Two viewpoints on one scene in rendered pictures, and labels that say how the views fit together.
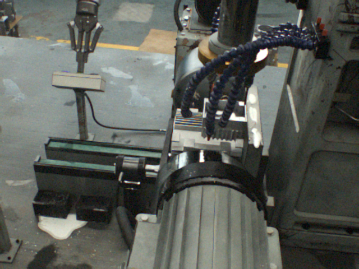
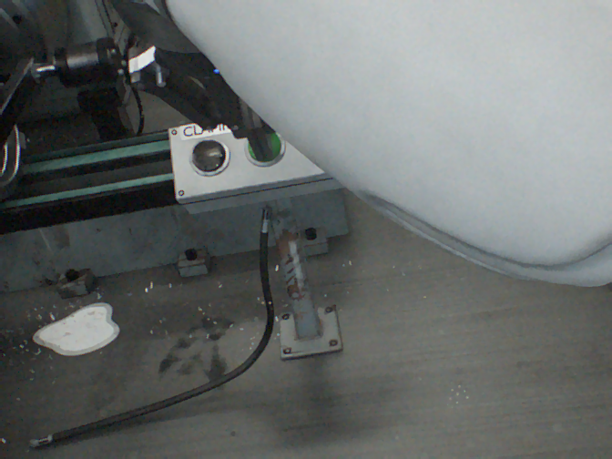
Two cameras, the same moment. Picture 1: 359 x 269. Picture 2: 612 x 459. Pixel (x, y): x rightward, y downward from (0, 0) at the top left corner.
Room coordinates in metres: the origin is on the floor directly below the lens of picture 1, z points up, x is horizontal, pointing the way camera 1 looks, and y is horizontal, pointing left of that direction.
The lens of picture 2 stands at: (1.83, 0.37, 1.37)
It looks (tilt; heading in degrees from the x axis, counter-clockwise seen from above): 38 degrees down; 180
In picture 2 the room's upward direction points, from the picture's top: 12 degrees counter-clockwise
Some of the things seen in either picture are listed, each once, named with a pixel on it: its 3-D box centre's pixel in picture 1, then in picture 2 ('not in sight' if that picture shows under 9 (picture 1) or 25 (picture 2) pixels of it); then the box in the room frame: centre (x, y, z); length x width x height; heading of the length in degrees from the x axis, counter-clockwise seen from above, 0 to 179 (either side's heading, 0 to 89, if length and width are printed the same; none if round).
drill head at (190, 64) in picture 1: (211, 79); not in sight; (1.38, -0.11, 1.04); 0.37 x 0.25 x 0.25; 177
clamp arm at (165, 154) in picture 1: (166, 145); (7, 109); (1.01, 0.03, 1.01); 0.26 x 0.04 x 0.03; 177
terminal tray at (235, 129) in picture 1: (223, 119); not in sight; (1.03, -0.13, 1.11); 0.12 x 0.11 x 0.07; 87
